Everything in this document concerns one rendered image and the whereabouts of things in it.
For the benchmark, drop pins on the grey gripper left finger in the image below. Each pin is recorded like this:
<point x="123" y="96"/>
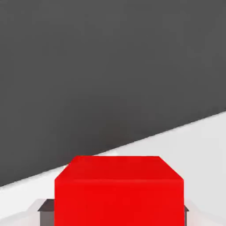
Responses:
<point x="46" y="213"/>

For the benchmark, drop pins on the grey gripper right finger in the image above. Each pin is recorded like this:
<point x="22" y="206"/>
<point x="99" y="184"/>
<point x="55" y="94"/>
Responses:
<point x="186" y="216"/>

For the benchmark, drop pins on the small red cube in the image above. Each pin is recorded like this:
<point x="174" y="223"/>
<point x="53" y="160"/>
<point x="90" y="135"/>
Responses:
<point x="119" y="194"/>

